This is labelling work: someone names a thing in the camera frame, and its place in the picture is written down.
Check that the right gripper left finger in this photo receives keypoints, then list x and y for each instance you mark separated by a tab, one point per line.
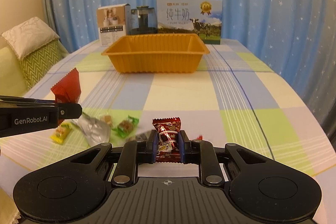
133	153

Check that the red snack packet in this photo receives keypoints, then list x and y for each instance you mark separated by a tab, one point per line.
67	94

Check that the dark red candy wrapper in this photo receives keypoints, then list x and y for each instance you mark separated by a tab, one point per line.
168	139

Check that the silver foil snack packet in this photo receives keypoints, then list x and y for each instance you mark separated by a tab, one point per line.
94	130

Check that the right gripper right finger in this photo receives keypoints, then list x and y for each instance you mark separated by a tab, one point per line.
201	153

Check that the dark candy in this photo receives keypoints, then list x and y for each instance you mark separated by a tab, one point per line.
144	136

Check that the white and green cushion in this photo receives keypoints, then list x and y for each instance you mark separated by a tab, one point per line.
37	47

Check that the small tan candy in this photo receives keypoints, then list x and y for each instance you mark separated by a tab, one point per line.
106	118

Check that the pure milk carton box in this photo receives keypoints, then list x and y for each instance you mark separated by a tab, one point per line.
200	17

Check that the orange plastic tray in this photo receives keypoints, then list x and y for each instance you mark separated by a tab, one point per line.
157	53

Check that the checkered tablecloth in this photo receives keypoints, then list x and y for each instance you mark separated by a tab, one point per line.
231	97

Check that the white humidifier product box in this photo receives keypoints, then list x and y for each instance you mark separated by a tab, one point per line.
113	22

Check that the green candy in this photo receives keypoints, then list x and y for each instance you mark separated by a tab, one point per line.
126	127

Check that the yellow candy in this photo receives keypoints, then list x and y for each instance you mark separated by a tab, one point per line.
61	133

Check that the small red candy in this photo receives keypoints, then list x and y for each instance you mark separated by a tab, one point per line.
200	137

